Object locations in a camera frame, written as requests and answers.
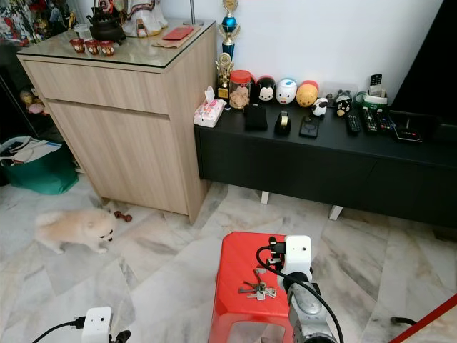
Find silver key bunch with ring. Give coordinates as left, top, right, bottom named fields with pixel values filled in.
left=238, top=267, right=278, bottom=302

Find red plastic stool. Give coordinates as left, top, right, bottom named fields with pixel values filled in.
left=208, top=230, right=313, bottom=343

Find black low console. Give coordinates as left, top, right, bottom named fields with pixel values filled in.
left=194, top=99, right=457, bottom=229

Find small cream fluffy dog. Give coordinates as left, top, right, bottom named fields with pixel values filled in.
left=34, top=207, right=118, bottom=255

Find black tape dispenser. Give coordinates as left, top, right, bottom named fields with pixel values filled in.
left=274, top=110, right=293, bottom=137

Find small black flat device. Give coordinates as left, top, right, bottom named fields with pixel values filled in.
left=299, top=114, right=321, bottom=139

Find black wallet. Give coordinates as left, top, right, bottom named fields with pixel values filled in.
left=243, top=103, right=269, bottom=132

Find black remote control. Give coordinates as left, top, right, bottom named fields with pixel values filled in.
left=360, top=106, right=380, bottom=135
left=376, top=106, right=398, bottom=134
left=343, top=110, right=363, bottom=136

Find small white black figure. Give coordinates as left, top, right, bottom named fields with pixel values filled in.
left=312, top=96, right=330, bottom=117

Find pink tissue box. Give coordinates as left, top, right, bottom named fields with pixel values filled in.
left=194, top=86, right=226, bottom=129

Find white round plush toy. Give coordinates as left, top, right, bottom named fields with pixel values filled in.
left=275, top=78, right=298, bottom=106

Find yellow red round plush toy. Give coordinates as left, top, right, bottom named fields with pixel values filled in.
left=296, top=79, right=321, bottom=109

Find black white animal figure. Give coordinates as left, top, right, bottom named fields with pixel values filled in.
left=333, top=91, right=353, bottom=118

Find black white mouse plush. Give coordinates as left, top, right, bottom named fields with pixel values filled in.
left=254, top=75, right=278, bottom=104

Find clear jar red lid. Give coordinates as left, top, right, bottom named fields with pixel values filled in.
left=228, top=69, right=254, bottom=111

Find red stick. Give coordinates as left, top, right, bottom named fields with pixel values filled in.
left=388, top=292, right=457, bottom=343

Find green shopping bag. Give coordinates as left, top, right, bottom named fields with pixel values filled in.
left=0, top=135, right=80, bottom=197

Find small gold trophy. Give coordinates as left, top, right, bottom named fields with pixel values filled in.
left=214, top=53, right=235, bottom=99

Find black set-top box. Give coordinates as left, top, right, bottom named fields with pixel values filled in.
left=392, top=110, right=437, bottom=144

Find light wood cabinet glass top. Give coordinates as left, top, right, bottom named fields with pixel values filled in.
left=16, top=19, right=218, bottom=224

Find white papers stack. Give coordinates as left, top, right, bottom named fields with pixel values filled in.
left=1, top=136, right=64, bottom=165

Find tall blue gold trophy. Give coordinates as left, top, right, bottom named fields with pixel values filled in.
left=219, top=0, right=241, bottom=59

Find black glass display shelf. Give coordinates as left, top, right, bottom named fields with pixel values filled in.
left=0, top=0, right=81, bottom=185

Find pink brown plush toys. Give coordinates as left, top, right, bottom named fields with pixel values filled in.
left=17, top=85, right=48, bottom=116

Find red packet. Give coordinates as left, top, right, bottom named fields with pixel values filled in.
left=161, top=25, right=196, bottom=41

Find white robed figurine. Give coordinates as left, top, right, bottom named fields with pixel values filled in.
left=122, top=0, right=169, bottom=39

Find black incense pot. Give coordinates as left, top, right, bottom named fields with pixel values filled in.
left=89, top=0, right=130, bottom=44

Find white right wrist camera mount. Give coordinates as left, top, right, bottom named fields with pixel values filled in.
left=283, top=235, right=314, bottom=279

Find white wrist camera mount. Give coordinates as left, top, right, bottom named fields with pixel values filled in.
left=80, top=307, right=114, bottom=343
left=283, top=235, right=314, bottom=279

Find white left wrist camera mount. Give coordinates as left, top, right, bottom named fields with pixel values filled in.
left=80, top=307, right=114, bottom=343

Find cordless phone green base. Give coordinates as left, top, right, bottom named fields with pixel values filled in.
left=360, top=73, right=391, bottom=109

